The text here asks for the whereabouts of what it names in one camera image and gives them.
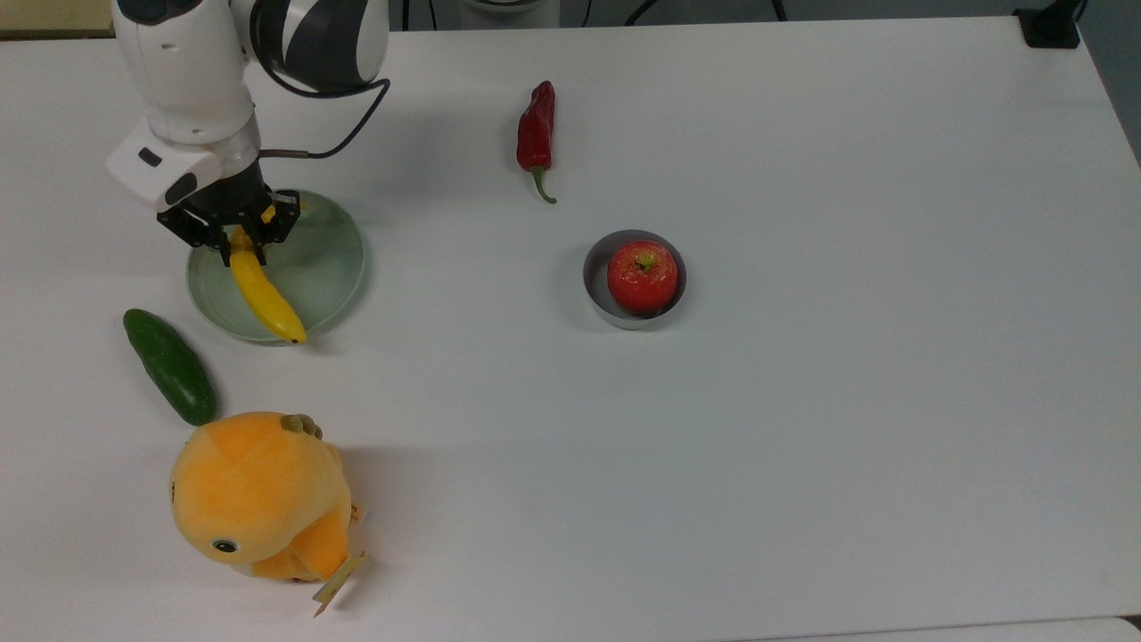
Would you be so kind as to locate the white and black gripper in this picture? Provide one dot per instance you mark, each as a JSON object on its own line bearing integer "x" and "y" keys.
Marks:
{"x": 165, "y": 169}

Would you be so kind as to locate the yellow banana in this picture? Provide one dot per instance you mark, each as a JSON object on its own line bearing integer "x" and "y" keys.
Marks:
{"x": 263, "y": 299}

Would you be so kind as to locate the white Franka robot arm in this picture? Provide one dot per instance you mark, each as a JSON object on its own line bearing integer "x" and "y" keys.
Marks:
{"x": 187, "y": 62}

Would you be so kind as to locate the pale green plastic plate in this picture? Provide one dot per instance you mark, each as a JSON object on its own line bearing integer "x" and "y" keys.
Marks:
{"x": 325, "y": 263}

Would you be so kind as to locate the green cucumber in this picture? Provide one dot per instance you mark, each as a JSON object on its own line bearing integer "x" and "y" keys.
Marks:
{"x": 169, "y": 366}

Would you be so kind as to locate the orange plush chick toy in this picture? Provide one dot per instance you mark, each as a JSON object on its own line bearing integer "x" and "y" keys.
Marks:
{"x": 258, "y": 490}

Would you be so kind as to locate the wooden board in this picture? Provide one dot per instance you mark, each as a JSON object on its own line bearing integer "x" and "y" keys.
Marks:
{"x": 53, "y": 18}

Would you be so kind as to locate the red chili pepper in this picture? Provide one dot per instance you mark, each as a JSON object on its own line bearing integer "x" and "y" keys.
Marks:
{"x": 537, "y": 129}

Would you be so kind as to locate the round metal bowl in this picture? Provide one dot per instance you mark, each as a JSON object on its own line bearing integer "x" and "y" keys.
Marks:
{"x": 595, "y": 276}

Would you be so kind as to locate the red apple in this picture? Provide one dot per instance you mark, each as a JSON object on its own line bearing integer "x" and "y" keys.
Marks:
{"x": 642, "y": 281}

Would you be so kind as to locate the black table clamp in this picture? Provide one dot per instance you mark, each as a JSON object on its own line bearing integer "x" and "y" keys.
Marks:
{"x": 1048, "y": 27}

